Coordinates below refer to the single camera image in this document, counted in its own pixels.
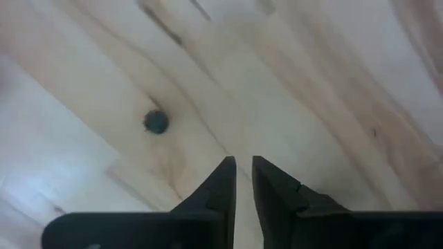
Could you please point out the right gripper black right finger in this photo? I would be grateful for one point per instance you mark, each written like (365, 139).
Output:
(311, 231)

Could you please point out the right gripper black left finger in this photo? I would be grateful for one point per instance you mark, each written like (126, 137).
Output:
(155, 231)

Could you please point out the small black round plug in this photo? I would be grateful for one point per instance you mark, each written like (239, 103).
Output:
(156, 121)

